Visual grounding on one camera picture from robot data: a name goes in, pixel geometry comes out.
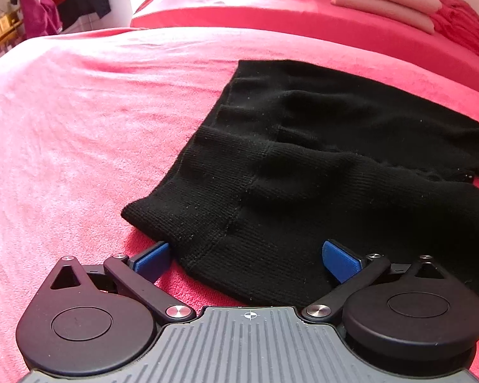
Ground lower folded beige cloth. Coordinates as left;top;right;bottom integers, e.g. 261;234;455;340
331;0;435;35

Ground red far bed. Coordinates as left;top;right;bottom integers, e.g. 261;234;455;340
130;0;479;92

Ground folded red towel stack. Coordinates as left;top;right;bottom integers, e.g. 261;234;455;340
430;0;479;56

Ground hanging black garment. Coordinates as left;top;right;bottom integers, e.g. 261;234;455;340
57;0;111;29

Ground hanging maroon garment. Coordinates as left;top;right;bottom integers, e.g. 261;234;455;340
19;0;63;39

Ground black knit pants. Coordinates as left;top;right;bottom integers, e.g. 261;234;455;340
122;61;479;307

